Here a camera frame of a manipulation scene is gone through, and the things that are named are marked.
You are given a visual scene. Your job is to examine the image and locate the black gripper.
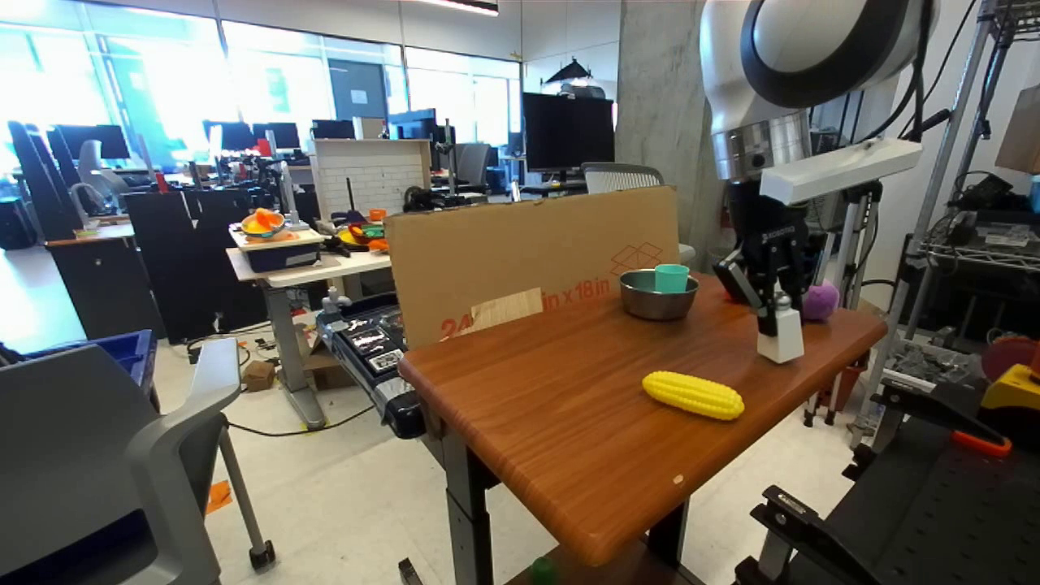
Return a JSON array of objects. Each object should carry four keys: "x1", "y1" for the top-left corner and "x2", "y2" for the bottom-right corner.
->
[{"x1": 713, "y1": 176, "x2": 819, "y2": 324}]

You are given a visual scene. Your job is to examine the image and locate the white salt shaker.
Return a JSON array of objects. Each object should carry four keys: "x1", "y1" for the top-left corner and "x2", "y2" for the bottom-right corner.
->
[{"x1": 753, "y1": 306, "x2": 811, "y2": 366}]

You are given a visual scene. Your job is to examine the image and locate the purple toy ball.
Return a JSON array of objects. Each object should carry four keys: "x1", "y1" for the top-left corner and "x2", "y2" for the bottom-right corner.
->
[{"x1": 800, "y1": 281, "x2": 842, "y2": 324}]

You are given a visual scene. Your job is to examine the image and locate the teal plastic cup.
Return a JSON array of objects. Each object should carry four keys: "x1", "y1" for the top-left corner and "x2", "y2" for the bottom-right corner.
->
[{"x1": 650, "y1": 260, "x2": 692, "y2": 300}]

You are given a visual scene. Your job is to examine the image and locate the grey metal bowl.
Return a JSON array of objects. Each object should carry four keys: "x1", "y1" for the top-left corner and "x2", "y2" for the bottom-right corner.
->
[{"x1": 618, "y1": 270, "x2": 701, "y2": 324}]

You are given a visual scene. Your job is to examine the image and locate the yellow toy corn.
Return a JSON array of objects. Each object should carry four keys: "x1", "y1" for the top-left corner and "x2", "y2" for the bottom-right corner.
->
[{"x1": 638, "y1": 366, "x2": 748, "y2": 426}]

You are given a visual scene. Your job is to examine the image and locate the grey chair backrest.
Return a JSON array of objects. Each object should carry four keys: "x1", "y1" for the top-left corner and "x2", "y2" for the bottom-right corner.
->
[{"x1": 579, "y1": 160, "x2": 668, "y2": 198}]

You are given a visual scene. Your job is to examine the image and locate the dark red round object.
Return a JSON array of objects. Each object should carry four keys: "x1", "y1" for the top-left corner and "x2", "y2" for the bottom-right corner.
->
[{"x1": 980, "y1": 330, "x2": 1040, "y2": 384}]

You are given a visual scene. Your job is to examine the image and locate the large black monitor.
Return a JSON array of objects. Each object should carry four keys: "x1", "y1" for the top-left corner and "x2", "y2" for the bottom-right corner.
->
[{"x1": 519, "y1": 90, "x2": 618, "y2": 176}]

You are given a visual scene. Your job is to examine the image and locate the brown cardboard board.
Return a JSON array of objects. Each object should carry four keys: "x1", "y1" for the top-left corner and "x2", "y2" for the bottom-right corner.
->
[{"x1": 383, "y1": 184, "x2": 683, "y2": 350}]

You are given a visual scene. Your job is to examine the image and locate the yellow plastic tool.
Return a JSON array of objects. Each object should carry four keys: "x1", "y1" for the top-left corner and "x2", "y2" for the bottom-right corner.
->
[{"x1": 980, "y1": 362, "x2": 1040, "y2": 415}]

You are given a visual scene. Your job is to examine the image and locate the black equipment platform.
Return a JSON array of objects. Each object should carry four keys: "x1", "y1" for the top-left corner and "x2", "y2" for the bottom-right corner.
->
[{"x1": 732, "y1": 376, "x2": 1040, "y2": 585}]

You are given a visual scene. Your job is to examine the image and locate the black pendant lamp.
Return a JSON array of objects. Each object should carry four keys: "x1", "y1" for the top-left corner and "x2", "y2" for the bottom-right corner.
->
[{"x1": 542, "y1": 56, "x2": 597, "y2": 90}]

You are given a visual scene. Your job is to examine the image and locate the pile of colourful toys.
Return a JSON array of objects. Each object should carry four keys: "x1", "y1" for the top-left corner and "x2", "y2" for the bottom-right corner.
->
[{"x1": 333, "y1": 206, "x2": 393, "y2": 260}]

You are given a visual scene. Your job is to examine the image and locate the white grid panel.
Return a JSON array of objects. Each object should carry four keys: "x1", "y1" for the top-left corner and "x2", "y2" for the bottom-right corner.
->
[{"x1": 309, "y1": 138, "x2": 432, "y2": 221}]

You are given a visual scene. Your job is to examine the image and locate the white height-adjustable desk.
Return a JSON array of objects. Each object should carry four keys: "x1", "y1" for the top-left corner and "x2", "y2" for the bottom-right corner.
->
[{"x1": 220, "y1": 243, "x2": 397, "y2": 433}]

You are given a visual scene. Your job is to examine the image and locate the tray with orange toy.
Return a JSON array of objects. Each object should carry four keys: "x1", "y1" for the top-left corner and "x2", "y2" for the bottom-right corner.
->
[{"x1": 226, "y1": 206, "x2": 328, "y2": 277}]

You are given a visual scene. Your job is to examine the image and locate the dark office cabinet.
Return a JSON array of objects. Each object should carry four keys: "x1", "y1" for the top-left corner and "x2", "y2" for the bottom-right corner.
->
[{"x1": 122, "y1": 184, "x2": 270, "y2": 345}]

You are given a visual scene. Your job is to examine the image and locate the blue storage bin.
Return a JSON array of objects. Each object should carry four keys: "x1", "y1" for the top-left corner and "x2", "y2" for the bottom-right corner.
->
[{"x1": 88, "y1": 324, "x2": 161, "y2": 392}]

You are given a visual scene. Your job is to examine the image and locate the dark desk with wood top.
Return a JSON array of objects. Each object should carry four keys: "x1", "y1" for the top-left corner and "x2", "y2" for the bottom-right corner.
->
[{"x1": 43, "y1": 219, "x2": 163, "y2": 340}]

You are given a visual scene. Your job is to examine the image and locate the grey office chair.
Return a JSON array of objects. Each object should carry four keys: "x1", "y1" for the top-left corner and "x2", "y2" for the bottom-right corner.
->
[{"x1": 0, "y1": 336, "x2": 278, "y2": 585}]

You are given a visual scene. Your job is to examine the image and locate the camera tripod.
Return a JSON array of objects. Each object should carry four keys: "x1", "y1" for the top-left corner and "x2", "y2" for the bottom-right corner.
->
[{"x1": 832, "y1": 183, "x2": 903, "y2": 320}]

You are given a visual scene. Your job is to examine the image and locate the metal wire shelf rack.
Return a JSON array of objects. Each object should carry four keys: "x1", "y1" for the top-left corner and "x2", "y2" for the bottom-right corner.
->
[{"x1": 894, "y1": 0, "x2": 1040, "y2": 338}]

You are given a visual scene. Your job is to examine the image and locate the orange handle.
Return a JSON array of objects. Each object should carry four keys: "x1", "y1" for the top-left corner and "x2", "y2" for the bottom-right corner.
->
[{"x1": 947, "y1": 430, "x2": 1014, "y2": 460}]

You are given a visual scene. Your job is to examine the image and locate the black power strip rail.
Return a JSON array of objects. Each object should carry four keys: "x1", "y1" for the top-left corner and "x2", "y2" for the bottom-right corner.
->
[{"x1": 320, "y1": 303, "x2": 430, "y2": 443}]

